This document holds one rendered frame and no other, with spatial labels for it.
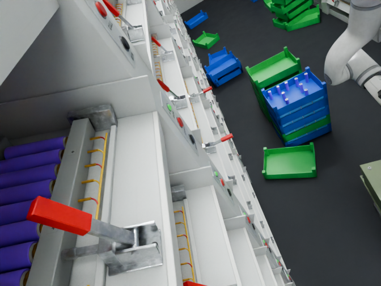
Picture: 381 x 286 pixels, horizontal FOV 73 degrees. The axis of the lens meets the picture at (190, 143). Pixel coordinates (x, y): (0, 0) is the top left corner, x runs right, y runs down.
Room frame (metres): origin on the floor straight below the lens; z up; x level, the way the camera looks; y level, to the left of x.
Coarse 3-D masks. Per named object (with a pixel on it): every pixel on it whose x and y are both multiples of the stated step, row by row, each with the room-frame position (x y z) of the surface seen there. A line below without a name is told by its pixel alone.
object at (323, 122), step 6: (324, 120) 0.94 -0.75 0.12; (330, 120) 0.93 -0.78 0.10; (276, 126) 1.16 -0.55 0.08; (312, 126) 0.96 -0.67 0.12; (318, 126) 0.95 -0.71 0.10; (294, 132) 0.99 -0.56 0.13; (300, 132) 0.98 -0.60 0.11; (306, 132) 0.97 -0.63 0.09; (282, 138) 1.02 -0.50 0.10; (288, 138) 1.00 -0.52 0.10
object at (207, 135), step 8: (184, 72) 0.96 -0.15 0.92; (184, 80) 0.95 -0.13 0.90; (192, 80) 0.93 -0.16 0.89; (192, 88) 0.88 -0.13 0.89; (192, 104) 0.78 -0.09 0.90; (200, 104) 0.76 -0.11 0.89; (200, 112) 0.72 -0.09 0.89; (200, 120) 0.68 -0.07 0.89; (200, 128) 0.64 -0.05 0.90; (208, 128) 0.63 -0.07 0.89; (208, 136) 0.59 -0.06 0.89; (216, 160) 0.49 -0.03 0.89; (224, 168) 0.46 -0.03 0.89; (224, 176) 0.43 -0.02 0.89; (232, 184) 0.37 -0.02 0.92
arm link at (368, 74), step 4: (372, 68) 0.55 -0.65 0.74; (376, 68) 0.54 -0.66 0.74; (380, 68) 0.54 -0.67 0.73; (364, 72) 0.56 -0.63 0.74; (368, 72) 0.55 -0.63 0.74; (372, 72) 0.54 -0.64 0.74; (376, 72) 0.54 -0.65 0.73; (360, 76) 0.57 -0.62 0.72; (364, 76) 0.56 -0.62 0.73; (368, 76) 0.54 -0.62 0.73; (360, 80) 0.56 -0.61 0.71; (364, 80) 0.55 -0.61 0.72; (360, 84) 0.56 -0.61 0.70
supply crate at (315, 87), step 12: (288, 84) 1.15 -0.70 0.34; (312, 84) 1.05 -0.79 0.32; (324, 84) 0.93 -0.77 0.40; (264, 96) 1.16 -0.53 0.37; (276, 96) 1.14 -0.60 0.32; (288, 96) 1.08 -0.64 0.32; (300, 96) 1.02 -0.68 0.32; (312, 96) 0.95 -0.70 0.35; (276, 108) 1.00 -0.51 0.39; (288, 108) 0.99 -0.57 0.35
